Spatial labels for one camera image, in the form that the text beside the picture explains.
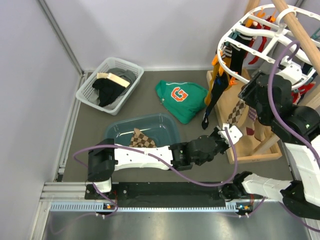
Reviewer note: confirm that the aluminium frame rail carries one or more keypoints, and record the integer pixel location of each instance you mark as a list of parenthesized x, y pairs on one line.
[(158, 211)]

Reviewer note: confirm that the black white striped sock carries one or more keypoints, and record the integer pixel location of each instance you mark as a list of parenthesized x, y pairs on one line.
[(238, 54)]

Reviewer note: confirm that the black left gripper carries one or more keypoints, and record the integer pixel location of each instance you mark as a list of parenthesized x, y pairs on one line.
[(215, 133)]

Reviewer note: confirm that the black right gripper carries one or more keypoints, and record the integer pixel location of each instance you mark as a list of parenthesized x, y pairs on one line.
[(246, 93)]

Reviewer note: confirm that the green jacket with orange logo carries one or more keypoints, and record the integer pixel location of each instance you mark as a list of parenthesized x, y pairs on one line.
[(182, 99)]

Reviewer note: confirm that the beige brown argyle sock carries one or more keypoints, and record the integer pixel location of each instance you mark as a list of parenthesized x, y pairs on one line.
[(236, 113), (140, 140)]

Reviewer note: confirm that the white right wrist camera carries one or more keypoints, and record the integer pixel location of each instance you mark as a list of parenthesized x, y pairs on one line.
[(292, 73)]

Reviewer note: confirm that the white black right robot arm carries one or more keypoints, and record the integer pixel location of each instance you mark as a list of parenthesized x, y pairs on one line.
[(298, 127)]

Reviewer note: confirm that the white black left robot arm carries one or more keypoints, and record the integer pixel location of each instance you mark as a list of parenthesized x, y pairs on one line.
[(106, 158)]

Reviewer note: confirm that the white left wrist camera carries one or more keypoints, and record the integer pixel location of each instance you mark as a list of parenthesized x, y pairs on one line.
[(230, 133)]

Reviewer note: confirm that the wooden hanging rod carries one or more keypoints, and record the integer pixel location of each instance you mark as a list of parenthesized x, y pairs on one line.
[(308, 45)]

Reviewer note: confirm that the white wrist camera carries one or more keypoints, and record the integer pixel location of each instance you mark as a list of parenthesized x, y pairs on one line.
[(230, 133), (292, 73)]

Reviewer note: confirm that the clothes pile in basket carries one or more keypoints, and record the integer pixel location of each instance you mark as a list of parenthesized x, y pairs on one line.
[(108, 94)]

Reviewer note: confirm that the white plastic laundry basket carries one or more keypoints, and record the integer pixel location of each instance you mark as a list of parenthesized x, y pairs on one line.
[(85, 91)]

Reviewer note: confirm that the beige maroon purple striped sock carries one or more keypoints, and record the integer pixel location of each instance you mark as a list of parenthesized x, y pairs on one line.
[(252, 125)]

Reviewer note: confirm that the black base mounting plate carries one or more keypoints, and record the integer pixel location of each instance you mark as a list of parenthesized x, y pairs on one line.
[(170, 195)]

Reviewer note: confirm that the mustard yellow sock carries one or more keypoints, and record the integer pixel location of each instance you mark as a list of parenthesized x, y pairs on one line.
[(211, 76)]

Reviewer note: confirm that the black sports sock blue accents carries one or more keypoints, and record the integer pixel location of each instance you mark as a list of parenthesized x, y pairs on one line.
[(220, 84)]

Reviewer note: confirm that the white round sock hanger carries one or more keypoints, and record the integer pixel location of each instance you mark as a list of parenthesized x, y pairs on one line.
[(271, 31)]

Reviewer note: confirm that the red christmas sock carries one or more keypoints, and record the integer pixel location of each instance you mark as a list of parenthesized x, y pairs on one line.
[(299, 93)]

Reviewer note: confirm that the blue translucent plastic tub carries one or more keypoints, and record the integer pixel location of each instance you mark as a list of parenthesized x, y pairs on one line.
[(160, 127)]

